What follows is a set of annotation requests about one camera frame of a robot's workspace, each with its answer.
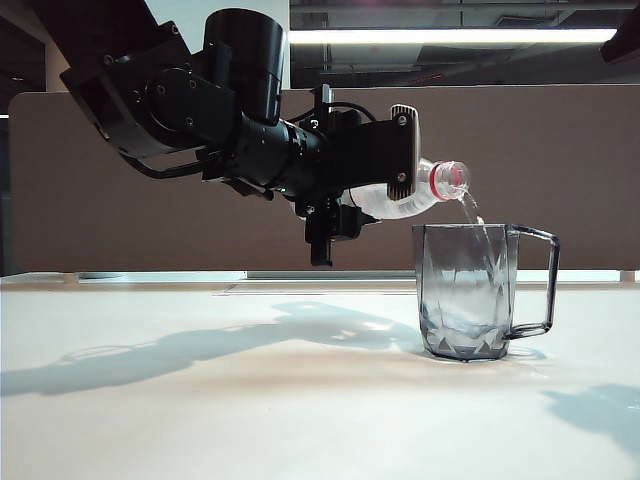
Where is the aluminium partition base rail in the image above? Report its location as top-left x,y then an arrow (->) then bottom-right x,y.
0,269 -> 640,287

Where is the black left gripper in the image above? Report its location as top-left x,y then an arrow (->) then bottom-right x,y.
294,187 -> 382,269

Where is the red label mineral water bottle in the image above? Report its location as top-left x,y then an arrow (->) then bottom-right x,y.
347,157 -> 474,222

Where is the white desk cable slot cover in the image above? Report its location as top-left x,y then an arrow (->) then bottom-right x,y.
212,281 -> 419,296

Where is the grey transparent handled cup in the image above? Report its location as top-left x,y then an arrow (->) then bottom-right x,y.
412,223 -> 562,362

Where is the white ceiling light strip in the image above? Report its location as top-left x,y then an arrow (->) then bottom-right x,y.
287,28 -> 619,45

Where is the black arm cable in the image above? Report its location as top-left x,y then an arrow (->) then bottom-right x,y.
118,147 -> 214,180

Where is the brown desk partition panel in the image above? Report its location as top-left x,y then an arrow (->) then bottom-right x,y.
8,84 -> 640,275

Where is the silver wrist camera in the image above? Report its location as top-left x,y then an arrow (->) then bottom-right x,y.
387,103 -> 422,201

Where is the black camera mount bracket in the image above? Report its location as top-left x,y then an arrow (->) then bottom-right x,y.
319,117 -> 401,195

